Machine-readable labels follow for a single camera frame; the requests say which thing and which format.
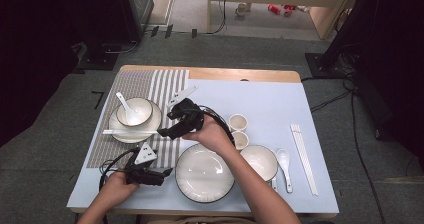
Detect person's left hand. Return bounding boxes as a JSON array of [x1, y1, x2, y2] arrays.
[[98, 172, 140, 207]]

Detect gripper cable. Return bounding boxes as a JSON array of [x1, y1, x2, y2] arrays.
[[98, 146, 139, 190], [198, 105, 236, 145]]

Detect long black floor cable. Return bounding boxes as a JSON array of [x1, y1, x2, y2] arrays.
[[349, 83, 388, 224]]

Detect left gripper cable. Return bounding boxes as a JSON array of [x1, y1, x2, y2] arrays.
[[98, 146, 139, 190]]

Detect black stand base plate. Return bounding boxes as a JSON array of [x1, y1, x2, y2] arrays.
[[77, 52, 120, 72], [304, 52, 354, 81]]

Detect black slanted stand pole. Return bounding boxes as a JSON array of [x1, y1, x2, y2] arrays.
[[321, 0, 384, 70]]

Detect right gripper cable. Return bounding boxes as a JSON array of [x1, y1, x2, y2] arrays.
[[198, 105, 236, 145]]

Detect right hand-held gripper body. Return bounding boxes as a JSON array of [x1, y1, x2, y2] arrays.
[[166, 85, 205, 140]]

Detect person's right hand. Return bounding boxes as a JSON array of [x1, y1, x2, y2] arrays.
[[181, 113, 236, 156]]

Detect grey striped placemat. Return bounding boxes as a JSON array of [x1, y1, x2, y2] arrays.
[[86, 69, 190, 169]]

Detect red floor object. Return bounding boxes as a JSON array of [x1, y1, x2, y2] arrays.
[[266, 3, 282, 16], [282, 4, 297, 18]]

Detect white ceramic cup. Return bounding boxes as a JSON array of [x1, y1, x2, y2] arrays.
[[231, 130, 250, 151], [228, 113, 249, 133]]

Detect person's beige trousers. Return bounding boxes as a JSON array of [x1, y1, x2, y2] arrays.
[[138, 215, 258, 224]]

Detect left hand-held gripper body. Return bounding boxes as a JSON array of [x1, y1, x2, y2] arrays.
[[124, 141, 165, 187]]

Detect row of white chopsticks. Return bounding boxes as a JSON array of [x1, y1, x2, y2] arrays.
[[289, 123, 319, 197]]

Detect pale small floor object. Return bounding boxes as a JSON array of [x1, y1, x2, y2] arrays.
[[234, 2, 253, 18]]

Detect white ribbed plate dark rim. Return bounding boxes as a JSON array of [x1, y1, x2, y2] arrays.
[[174, 142, 237, 204], [107, 98, 163, 144]]

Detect dark curtain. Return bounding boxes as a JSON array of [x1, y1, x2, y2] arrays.
[[353, 0, 424, 173], [0, 0, 91, 148]]

